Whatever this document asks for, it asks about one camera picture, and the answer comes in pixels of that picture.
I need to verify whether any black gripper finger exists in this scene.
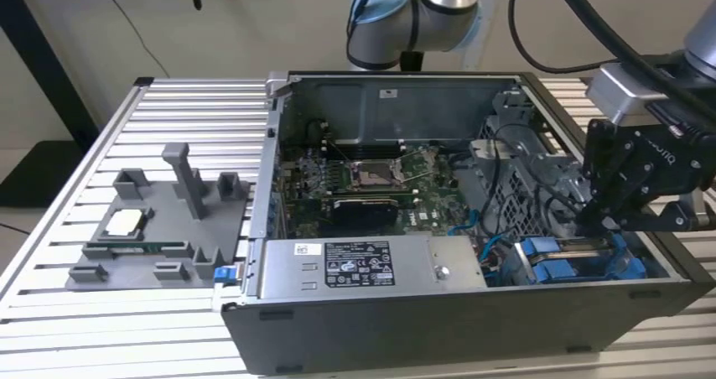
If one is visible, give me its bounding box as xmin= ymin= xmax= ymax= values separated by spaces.
xmin=607 ymin=190 xmax=709 ymax=233
xmin=576 ymin=118 xmax=644 ymax=236

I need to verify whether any black disk wire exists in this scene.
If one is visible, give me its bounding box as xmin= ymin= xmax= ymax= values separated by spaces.
xmin=533 ymin=181 xmax=588 ymax=229

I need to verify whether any hard disk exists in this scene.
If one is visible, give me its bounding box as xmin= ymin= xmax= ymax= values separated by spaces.
xmin=513 ymin=235 xmax=631 ymax=267

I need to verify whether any grey metal disk bay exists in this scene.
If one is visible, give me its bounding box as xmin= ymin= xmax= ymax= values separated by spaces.
xmin=469 ymin=89 xmax=595 ymax=246

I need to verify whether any blue carrier in bay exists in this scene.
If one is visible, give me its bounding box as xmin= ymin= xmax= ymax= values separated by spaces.
xmin=533 ymin=261 xmax=648 ymax=283

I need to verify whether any green motherboard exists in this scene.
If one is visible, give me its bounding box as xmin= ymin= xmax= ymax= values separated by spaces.
xmin=276 ymin=143 xmax=476 ymax=240

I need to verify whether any metal socket cover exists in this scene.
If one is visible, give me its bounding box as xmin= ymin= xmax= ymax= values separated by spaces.
xmin=393 ymin=150 xmax=437 ymax=179

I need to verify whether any silver power supply unit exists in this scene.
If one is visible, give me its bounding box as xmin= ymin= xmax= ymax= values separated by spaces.
xmin=256 ymin=235 xmax=487 ymax=300

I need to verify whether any CPU socket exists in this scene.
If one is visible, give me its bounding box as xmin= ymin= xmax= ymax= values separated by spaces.
xmin=345 ymin=159 xmax=401 ymax=190

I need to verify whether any black graphics card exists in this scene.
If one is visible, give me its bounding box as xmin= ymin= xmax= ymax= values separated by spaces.
xmin=321 ymin=196 xmax=401 ymax=230

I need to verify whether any thin metal locking lever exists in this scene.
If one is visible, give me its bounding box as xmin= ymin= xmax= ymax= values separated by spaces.
xmin=329 ymin=141 xmax=355 ymax=163

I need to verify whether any open black PC case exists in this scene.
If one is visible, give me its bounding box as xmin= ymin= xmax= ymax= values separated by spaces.
xmin=220 ymin=70 xmax=716 ymax=376

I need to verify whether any blue case latch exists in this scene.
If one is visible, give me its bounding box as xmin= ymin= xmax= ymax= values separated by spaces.
xmin=212 ymin=265 xmax=243 ymax=286

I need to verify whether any grey parts rack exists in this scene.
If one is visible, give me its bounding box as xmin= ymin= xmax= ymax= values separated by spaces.
xmin=65 ymin=143 xmax=259 ymax=291

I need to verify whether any green RAM stick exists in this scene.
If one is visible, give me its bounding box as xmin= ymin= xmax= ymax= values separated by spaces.
xmin=105 ymin=241 xmax=185 ymax=254

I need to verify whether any silver CPU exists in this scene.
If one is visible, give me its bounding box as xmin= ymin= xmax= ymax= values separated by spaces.
xmin=105 ymin=209 xmax=148 ymax=236

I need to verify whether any black stand base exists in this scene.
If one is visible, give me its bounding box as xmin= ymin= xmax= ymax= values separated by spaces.
xmin=0 ymin=140 xmax=85 ymax=208

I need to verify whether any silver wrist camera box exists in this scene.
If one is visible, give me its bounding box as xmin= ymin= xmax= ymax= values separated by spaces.
xmin=584 ymin=64 xmax=672 ymax=125

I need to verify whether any long black wire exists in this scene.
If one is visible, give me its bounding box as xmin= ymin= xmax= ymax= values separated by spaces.
xmin=480 ymin=122 xmax=541 ymax=237

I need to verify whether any blue wire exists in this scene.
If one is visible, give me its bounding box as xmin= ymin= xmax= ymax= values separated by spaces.
xmin=449 ymin=209 xmax=525 ymax=279

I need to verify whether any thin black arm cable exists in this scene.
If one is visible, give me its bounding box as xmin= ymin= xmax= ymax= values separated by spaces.
xmin=505 ymin=0 xmax=605 ymax=75

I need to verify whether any thin black wall cable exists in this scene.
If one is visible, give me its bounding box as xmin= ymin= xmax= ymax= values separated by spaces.
xmin=93 ymin=0 xmax=171 ymax=78

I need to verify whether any black stand post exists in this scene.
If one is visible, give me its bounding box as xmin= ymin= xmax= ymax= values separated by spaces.
xmin=0 ymin=0 xmax=101 ymax=153

